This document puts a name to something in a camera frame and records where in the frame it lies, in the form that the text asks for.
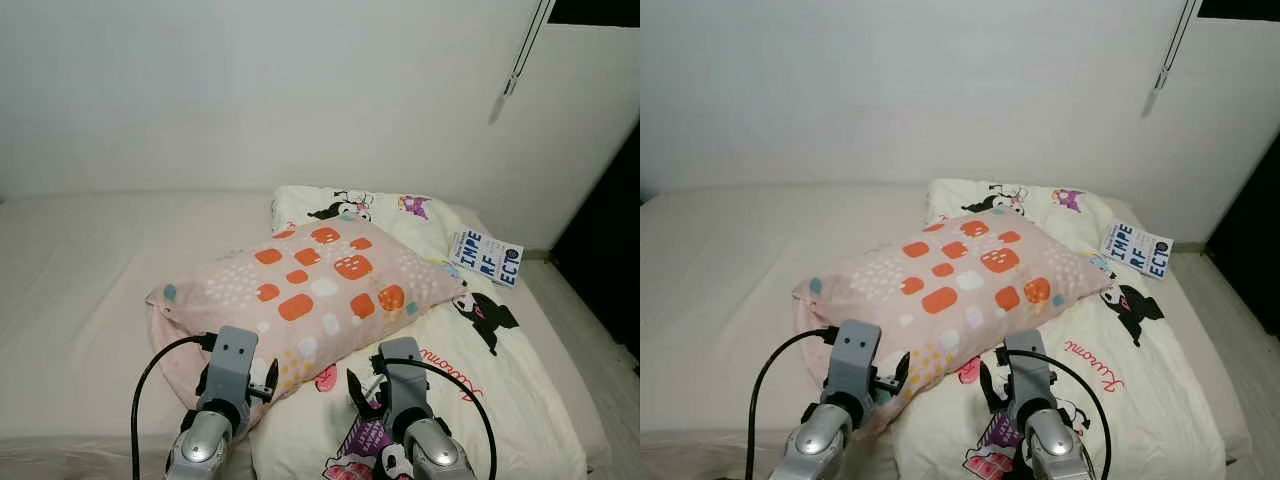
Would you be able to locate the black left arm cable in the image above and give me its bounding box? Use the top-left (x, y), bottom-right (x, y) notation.
top-left (130, 333), bottom-right (217, 480)
top-left (745, 327), bottom-right (837, 480)

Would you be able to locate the black wardrobe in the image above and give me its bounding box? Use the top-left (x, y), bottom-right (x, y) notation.
top-left (1205, 135), bottom-right (1280, 291)
top-left (550, 120), bottom-right (641, 356)

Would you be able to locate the cream cartoon print blanket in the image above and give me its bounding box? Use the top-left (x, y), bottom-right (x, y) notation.
top-left (250, 185), bottom-right (589, 480)
top-left (895, 178), bottom-right (1229, 480)

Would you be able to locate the white book with blue letters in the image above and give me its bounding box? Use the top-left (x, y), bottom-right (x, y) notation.
top-left (447, 228), bottom-right (524, 288)
top-left (1100, 221), bottom-right (1174, 281)

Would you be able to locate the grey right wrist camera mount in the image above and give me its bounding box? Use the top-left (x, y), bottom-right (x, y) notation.
top-left (1003, 330), bottom-right (1052, 412)
top-left (378, 337), bottom-right (427, 417)

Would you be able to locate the pink pillow with orange patches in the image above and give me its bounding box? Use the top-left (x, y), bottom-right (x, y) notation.
top-left (793, 208), bottom-right (1114, 401)
top-left (145, 215), bottom-right (466, 406)

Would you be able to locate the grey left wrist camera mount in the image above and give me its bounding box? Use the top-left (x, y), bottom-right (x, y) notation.
top-left (832, 320), bottom-right (884, 398)
top-left (210, 327), bottom-right (260, 403)

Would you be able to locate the dark window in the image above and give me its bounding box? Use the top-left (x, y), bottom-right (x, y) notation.
top-left (1197, 0), bottom-right (1280, 21)
top-left (547, 0), bottom-right (641, 28)

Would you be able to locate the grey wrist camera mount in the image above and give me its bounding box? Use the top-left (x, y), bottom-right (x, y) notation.
top-left (210, 327), bottom-right (260, 403)
top-left (1003, 330), bottom-right (1052, 412)
top-left (378, 337), bottom-right (427, 417)
top-left (832, 320), bottom-right (884, 398)

